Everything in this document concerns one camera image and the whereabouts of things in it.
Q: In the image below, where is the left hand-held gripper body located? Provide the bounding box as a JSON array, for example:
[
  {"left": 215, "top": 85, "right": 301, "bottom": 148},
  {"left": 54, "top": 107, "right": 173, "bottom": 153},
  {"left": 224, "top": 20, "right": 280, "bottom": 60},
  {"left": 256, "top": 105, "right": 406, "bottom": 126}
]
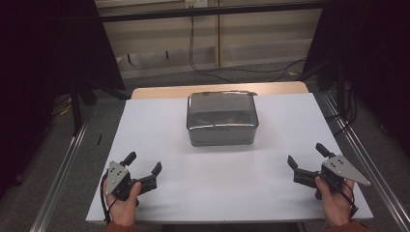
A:
[{"left": 105, "top": 159, "right": 159, "bottom": 202}]

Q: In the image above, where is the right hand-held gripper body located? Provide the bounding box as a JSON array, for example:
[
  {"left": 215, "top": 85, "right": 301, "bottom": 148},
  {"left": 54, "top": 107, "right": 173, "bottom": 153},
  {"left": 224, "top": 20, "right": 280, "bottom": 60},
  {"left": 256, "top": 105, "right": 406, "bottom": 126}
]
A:
[{"left": 293, "top": 155, "right": 371, "bottom": 191}]

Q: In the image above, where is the transparent grey lidded box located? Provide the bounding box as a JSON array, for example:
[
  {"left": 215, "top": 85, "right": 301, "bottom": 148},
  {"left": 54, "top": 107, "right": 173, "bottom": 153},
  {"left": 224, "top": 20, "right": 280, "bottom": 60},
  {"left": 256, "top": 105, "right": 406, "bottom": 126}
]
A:
[{"left": 186, "top": 90, "right": 260, "bottom": 148}]

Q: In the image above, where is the person's left hand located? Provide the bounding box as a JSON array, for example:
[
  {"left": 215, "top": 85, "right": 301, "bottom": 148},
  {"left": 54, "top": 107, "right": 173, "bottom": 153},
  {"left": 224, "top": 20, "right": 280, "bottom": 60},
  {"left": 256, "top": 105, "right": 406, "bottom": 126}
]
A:
[{"left": 103, "top": 181, "right": 142, "bottom": 225}]

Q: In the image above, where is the person's right hand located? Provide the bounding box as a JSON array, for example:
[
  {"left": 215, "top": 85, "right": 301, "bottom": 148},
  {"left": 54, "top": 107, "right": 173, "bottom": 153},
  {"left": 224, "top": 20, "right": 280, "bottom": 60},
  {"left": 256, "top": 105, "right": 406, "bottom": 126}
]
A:
[{"left": 314, "top": 176, "right": 356, "bottom": 226}]

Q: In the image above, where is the white table cover sheet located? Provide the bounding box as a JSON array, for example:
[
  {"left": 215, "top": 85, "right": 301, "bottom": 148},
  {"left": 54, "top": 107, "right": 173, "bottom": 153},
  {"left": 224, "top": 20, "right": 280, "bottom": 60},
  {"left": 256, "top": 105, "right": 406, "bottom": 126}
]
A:
[{"left": 85, "top": 92, "right": 375, "bottom": 225}]

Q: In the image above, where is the black metal stand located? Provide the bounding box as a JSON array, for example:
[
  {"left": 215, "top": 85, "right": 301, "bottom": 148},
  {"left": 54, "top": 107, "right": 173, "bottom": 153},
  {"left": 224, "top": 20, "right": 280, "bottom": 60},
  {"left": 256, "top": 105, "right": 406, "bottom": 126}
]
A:
[{"left": 70, "top": 78, "right": 84, "bottom": 137}]

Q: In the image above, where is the black curtain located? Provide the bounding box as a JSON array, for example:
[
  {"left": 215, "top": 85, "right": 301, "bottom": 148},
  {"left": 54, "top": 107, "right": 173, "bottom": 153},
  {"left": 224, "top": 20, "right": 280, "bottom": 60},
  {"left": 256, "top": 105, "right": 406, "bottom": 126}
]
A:
[
  {"left": 303, "top": 0, "right": 410, "bottom": 158},
  {"left": 0, "top": 0, "right": 126, "bottom": 197}
]

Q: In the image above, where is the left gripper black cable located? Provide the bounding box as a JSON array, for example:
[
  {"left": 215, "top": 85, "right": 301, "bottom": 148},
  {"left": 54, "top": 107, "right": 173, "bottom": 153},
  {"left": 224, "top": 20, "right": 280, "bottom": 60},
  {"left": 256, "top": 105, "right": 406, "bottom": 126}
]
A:
[{"left": 100, "top": 172, "right": 118, "bottom": 225}]

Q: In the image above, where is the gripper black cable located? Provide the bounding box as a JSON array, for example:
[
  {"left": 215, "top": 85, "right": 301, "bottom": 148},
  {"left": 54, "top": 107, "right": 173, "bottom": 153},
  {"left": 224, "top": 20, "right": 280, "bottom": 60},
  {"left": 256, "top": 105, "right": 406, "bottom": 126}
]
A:
[
  {"left": 323, "top": 175, "right": 360, "bottom": 220},
  {"left": 100, "top": 172, "right": 118, "bottom": 225}
]

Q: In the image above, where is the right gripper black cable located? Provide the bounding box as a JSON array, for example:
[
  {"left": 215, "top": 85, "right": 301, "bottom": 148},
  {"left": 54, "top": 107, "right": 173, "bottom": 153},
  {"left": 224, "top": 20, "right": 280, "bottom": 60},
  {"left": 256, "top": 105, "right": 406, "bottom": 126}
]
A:
[{"left": 323, "top": 175, "right": 360, "bottom": 220}]

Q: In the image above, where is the aluminium rail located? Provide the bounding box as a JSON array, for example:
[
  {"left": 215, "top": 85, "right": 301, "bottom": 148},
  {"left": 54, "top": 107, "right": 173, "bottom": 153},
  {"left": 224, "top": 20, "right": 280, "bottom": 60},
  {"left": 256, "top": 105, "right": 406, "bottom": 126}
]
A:
[
  {"left": 29, "top": 120, "right": 91, "bottom": 232},
  {"left": 321, "top": 91, "right": 410, "bottom": 232}
]

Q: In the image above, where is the black floor cable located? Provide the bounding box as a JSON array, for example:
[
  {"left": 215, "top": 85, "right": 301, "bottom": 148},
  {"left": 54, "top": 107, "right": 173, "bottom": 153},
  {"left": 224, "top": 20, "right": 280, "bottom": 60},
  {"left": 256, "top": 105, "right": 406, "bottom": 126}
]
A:
[{"left": 206, "top": 57, "right": 308, "bottom": 83}]

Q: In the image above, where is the black socket cable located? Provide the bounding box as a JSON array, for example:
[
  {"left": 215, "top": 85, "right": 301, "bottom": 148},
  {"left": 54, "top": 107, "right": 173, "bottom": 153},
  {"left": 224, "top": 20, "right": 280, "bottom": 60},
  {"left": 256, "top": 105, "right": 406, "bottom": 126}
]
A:
[{"left": 188, "top": 15, "right": 235, "bottom": 84}]

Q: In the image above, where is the white wall socket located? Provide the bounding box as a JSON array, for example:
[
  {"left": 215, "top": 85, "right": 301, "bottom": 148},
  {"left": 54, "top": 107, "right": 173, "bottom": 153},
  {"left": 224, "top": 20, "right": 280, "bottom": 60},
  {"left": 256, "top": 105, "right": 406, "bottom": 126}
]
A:
[{"left": 185, "top": 0, "right": 209, "bottom": 9}]

